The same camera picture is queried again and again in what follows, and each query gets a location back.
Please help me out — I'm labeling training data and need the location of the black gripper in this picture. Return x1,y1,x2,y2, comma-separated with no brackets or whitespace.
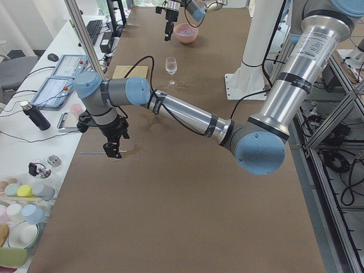
164,9,179,42
100,115,130,159

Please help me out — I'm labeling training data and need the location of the steel double jigger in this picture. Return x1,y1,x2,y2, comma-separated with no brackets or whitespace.
154,114,162,123

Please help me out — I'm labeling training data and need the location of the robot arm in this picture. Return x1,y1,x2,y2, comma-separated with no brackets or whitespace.
73,1,363,175
155,1,228,41

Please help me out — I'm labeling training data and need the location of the clear wine glass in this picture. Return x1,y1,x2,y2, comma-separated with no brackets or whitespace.
165,57,177,87

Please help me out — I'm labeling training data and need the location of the pink bowl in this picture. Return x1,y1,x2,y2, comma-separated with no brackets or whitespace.
173,23,198,44

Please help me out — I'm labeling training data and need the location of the pink plastic cup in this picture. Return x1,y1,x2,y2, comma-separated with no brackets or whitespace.
69,104,84,118

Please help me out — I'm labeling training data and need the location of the white kitchen scale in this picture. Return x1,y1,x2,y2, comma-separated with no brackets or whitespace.
56,112,79,133

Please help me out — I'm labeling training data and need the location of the steel bottle cap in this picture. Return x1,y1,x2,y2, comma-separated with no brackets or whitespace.
47,155,62,168

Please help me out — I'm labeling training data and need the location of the wooden cutting board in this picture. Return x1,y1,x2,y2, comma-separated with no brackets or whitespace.
112,65,148,78

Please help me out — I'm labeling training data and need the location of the black power adapter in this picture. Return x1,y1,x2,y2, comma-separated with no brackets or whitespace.
100,32,114,53

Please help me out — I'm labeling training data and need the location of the black insulated water bottle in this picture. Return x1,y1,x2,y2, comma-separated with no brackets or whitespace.
20,100,51,131

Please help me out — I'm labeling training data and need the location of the black keyboard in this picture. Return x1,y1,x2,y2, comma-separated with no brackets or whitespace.
86,20,103,45

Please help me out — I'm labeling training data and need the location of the lower teach pendant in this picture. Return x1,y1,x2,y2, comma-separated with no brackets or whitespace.
31,77,73,110

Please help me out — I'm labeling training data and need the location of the teach pendant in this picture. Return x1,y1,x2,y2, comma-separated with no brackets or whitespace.
31,77,73,110
51,55,88,78

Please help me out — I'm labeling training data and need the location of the grey cup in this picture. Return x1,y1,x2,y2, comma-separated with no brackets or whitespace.
32,183,56,201

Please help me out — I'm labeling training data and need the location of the upper teach pendant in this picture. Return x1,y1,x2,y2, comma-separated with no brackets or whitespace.
51,55,88,78

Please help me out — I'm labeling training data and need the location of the yellow cup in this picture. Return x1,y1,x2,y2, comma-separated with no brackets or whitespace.
16,184,35,198

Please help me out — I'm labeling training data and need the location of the black computer mouse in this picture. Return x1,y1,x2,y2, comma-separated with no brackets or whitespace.
47,53,59,62

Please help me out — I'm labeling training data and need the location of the light blue cup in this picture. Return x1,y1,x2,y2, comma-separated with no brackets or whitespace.
21,204,46,225

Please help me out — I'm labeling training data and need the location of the grey office chair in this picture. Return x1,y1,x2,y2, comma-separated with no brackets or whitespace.
1,54,39,103

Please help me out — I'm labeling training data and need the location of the aluminium frame post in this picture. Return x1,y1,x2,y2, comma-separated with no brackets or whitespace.
64,0,105,79

